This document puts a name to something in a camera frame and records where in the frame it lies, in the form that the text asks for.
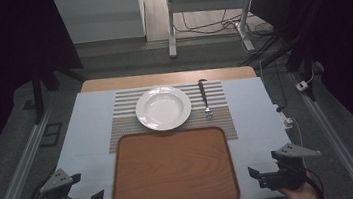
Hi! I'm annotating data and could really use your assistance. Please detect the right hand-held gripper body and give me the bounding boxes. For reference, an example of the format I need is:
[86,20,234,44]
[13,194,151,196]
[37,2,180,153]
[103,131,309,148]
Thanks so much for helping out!
[255,139,326,195]

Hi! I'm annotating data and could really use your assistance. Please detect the person's right hand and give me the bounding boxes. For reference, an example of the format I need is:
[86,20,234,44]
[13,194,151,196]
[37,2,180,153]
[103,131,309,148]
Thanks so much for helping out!
[276,177,321,199]

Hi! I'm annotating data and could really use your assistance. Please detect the white plug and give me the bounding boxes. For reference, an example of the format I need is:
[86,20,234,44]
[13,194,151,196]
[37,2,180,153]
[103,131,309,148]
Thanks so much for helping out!
[278,110,295,132]

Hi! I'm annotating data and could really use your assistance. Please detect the white table cover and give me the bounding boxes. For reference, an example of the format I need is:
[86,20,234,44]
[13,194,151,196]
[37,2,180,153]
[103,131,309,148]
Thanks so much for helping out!
[47,68,299,199]

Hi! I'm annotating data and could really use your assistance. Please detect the striped woven placemat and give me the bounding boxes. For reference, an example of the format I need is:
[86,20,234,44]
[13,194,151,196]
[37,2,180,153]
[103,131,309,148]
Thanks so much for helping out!
[101,77,239,155]

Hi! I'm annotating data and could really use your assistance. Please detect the white power adapter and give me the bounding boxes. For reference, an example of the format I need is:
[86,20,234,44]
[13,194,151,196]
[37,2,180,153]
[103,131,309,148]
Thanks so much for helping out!
[295,79,310,93]

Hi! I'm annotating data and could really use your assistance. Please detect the wooden tray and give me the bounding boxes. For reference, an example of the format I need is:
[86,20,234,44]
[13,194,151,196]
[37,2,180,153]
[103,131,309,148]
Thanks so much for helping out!
[103,121,242,199]

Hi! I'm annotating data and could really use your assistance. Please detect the black stand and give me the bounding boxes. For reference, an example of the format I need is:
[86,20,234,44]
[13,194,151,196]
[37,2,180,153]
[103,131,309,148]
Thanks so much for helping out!
[26,54,93,126]

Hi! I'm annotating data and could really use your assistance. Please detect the black tripod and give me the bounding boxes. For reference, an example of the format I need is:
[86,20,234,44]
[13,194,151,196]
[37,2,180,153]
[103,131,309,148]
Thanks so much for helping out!
[230,0,349,110]

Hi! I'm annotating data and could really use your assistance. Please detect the white plate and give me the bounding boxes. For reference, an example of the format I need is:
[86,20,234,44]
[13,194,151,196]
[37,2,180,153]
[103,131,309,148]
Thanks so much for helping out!
[132,83,195,134]

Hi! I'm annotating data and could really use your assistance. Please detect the wooden table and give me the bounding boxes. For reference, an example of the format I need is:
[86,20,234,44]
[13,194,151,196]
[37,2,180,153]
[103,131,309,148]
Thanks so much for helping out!
[79,60,258,98]

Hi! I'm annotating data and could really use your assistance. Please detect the white cabinet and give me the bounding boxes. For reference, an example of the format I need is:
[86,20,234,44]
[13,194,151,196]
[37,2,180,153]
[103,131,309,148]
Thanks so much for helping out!
[51,0,149,48]

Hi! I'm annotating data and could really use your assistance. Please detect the white-framed desk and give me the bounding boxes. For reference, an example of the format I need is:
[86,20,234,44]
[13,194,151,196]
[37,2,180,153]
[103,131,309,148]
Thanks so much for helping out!
[51,0,303,73]

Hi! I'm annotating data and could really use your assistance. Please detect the white cable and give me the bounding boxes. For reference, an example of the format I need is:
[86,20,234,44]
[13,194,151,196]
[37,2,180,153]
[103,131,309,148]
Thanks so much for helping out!
[288,114,306,152]

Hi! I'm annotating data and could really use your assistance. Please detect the metal fork with dark handle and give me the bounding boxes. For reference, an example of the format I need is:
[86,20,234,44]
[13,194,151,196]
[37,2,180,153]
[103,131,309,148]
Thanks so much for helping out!
[196,78,215,121]

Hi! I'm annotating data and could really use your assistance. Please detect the black floor cables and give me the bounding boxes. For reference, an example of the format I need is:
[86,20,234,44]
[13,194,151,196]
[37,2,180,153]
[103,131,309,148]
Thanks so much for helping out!
[171,0,276,47]

